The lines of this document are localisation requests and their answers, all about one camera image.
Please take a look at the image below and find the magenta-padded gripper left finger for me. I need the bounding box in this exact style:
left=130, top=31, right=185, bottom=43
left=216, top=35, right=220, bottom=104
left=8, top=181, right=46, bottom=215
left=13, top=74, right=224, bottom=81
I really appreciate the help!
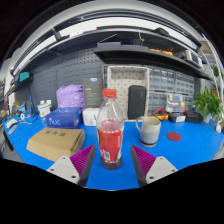
left=46, top=144, right=97, bottom=188

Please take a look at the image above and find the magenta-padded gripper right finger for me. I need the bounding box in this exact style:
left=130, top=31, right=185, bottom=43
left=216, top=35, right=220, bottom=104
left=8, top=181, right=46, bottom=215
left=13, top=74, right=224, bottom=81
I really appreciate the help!
left=129, top=144, right=179, bottom=188

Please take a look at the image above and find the clear bottle with red label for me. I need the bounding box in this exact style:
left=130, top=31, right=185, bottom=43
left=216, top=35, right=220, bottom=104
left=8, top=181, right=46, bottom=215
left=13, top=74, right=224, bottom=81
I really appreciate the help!
left=96, top=88, right=125, bottom=171

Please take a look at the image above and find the brown cardboard box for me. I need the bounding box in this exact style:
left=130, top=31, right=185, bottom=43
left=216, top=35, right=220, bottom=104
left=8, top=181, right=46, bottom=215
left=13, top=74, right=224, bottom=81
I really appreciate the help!
left=25, top=126, right=86, bottom=163

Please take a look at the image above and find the flat round red coaster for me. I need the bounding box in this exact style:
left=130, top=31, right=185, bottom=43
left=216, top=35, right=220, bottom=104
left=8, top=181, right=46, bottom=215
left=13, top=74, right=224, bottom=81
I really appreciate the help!
left=166, top=131, right=182, bottom=142

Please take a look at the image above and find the white and grey mug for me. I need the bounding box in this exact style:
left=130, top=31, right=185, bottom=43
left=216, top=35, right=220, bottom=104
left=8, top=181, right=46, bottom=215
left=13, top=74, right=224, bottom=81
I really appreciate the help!
left=135, top=116, right=162, bottom=148

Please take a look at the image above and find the blue carton box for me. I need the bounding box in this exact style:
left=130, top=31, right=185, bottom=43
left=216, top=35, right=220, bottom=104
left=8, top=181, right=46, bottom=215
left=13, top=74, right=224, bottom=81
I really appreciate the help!
left=44, top=106, right=83, bottom=130

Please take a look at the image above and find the yellow and red tool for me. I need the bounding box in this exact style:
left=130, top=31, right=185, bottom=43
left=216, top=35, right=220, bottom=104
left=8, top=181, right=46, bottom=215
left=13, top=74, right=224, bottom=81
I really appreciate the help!
left=152, top=107, right=169, bottom=121

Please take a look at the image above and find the black box with white label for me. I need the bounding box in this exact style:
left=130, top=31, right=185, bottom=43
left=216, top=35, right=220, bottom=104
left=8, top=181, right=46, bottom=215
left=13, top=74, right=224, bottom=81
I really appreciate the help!
left=167, top=111, right=187, bottom=124

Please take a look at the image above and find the small white box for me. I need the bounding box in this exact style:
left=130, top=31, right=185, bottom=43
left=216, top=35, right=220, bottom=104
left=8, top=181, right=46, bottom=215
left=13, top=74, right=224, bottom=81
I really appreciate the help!
left=82, top=107, right=101, bottom=127

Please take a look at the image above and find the flat black box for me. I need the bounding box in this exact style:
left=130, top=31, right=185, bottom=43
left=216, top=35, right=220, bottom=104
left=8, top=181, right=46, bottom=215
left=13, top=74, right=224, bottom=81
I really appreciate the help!
left=184, top=110, right=204, bottom=124

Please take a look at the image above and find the small white carton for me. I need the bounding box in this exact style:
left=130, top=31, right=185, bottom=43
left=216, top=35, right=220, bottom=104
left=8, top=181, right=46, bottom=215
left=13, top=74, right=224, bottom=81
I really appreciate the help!
left=37, top=99, right=53, bottom=118

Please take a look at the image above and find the clear organiser with colourful parts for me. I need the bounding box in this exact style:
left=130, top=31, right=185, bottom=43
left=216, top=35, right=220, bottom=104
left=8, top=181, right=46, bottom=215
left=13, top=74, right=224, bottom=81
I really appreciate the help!
left=165, top=93, right=186, bottom=114

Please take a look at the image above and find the black rounded case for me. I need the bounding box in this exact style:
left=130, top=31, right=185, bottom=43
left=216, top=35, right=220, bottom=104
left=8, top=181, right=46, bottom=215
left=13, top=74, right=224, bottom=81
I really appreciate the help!
left=127, top=84, right=148, bottom=120

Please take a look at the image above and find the purple plastic bag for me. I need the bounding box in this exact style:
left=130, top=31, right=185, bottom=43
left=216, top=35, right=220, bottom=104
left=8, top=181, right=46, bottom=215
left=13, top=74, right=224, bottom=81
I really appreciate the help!
left=55, top=84, right=85, bottom=110

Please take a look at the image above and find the dark grey upright box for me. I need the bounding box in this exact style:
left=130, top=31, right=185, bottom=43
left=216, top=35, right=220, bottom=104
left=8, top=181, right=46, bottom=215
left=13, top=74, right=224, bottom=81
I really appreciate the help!
left=82, top=77, right=104, bottom=109

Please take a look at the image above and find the green potted plant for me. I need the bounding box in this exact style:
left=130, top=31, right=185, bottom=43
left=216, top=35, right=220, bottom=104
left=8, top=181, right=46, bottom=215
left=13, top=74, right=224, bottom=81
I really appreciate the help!
left=193, top=85, right=224, bottom=124

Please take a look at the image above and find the grey small-parts drawer cabinet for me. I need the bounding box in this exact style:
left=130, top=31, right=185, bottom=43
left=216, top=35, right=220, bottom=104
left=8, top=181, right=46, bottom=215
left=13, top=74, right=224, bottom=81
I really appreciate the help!
left=102, top=64, right=196, bottom=116

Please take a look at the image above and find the white perforated tray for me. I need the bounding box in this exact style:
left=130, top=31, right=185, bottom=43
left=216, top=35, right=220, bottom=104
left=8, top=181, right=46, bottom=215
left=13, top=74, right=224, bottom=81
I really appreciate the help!
left=106, top=65, right=150, bottom=122

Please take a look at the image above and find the teal device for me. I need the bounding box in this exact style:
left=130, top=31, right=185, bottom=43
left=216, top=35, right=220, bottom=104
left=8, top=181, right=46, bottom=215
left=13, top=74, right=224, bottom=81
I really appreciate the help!
left=18, top=71, right=31, bottom=84

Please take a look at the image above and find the white bench instrument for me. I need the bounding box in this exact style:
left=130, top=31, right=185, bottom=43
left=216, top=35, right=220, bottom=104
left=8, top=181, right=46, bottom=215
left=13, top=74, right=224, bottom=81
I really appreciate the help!
left=185, top=49, right=204, bottom=68

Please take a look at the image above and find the yellow tool with red leads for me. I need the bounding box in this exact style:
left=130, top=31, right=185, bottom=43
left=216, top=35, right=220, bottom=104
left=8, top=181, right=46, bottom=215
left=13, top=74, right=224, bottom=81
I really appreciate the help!
left=149, top=46, right=175, bottom=56

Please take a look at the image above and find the white shelf unit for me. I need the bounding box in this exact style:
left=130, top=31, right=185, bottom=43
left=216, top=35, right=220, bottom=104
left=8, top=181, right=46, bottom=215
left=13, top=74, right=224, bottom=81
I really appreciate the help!
left=199, top=33, right=224, bottom=104

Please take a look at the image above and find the dark blue box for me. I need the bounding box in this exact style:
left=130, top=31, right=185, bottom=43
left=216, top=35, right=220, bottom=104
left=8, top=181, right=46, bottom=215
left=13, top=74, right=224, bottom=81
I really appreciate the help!
left=120, top=37, right=145, bottom=47

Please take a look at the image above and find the black pouch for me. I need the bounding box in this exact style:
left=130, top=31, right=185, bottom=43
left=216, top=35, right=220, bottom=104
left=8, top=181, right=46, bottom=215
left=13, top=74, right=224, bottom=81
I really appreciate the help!
left=153, top=27, right=171, bottom=37

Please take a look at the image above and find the black wall shelf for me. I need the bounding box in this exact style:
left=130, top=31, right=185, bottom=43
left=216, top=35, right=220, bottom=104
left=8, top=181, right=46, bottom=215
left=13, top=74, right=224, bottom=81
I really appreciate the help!
left=11, top=27, right=203, bottom=76
left=93, top=44, right=214, bottom=81

